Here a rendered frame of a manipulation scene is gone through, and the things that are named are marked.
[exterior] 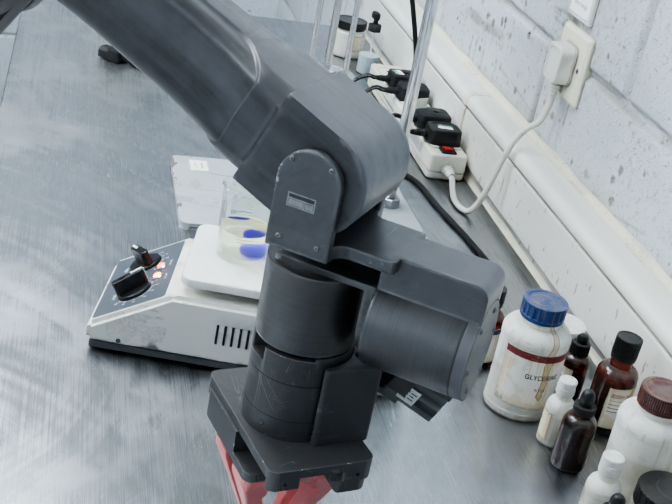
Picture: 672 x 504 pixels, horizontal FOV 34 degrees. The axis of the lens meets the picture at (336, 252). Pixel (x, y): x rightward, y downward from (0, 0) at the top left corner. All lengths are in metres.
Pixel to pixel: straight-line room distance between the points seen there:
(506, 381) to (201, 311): 0.29
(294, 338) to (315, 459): 0.07
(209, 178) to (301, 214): 0.84
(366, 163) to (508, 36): 1.08
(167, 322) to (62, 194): 0.36
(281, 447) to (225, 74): 0.21
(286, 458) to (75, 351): 0.45
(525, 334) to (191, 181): 0.53
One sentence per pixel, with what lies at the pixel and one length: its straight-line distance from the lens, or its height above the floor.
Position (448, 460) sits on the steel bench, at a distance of 0.98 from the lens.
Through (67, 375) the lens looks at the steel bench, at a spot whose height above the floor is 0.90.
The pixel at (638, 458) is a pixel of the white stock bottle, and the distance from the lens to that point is 0.96.
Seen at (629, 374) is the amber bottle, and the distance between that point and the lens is 1.06.
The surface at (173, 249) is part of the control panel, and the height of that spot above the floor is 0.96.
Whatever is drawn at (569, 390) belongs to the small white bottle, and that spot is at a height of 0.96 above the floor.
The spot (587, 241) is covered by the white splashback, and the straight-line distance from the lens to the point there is 1.22.
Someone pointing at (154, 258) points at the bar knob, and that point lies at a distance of 1.09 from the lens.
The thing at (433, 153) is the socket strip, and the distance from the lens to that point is 1.54.
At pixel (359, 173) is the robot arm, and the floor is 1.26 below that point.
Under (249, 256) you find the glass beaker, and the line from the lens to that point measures 1.02.
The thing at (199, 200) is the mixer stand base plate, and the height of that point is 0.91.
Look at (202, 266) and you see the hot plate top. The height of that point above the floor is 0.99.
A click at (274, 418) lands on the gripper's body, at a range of 0.63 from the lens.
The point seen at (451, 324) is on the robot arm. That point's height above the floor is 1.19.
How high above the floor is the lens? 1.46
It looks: 26 degrees down
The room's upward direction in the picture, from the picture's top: 11 degrees clockwise
